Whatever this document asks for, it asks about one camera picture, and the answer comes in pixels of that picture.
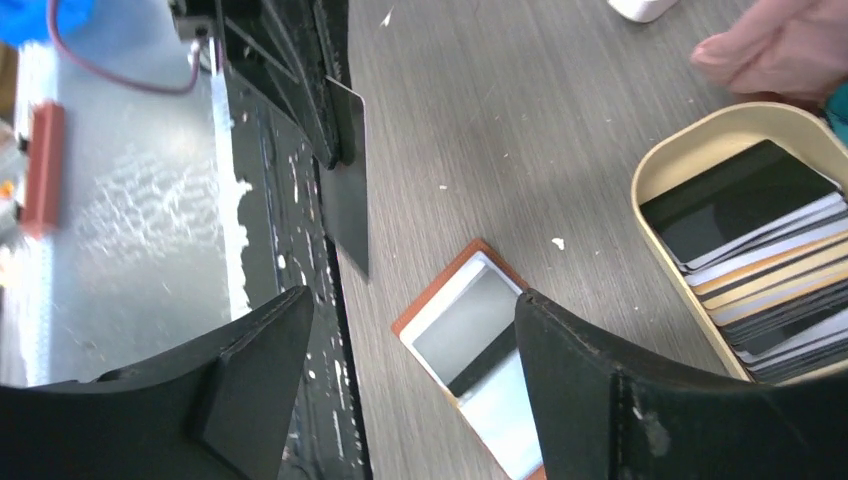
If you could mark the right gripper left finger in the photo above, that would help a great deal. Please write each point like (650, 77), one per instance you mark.
(166, 417)

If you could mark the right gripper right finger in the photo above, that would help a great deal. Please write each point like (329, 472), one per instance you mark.
(606, 408)

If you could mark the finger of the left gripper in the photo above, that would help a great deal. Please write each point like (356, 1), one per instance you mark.
(273, 47)
(334, 66)

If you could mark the brown leather card holder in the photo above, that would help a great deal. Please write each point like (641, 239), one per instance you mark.
(498, 409)

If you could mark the beige oval card tray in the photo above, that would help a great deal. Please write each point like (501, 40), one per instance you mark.
(717, 137)

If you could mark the striped credit cards stack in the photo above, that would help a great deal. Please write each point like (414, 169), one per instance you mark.
(760, 240)

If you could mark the colourful comic print garment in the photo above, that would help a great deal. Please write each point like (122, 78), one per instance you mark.
(836, 112)

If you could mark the pink skirt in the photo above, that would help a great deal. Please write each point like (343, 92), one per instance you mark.
(794, 49)

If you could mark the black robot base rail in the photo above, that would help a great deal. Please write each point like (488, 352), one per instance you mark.
(280, 243)

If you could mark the white clothes rack left post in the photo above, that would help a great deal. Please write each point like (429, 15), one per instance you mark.
(641, 11)

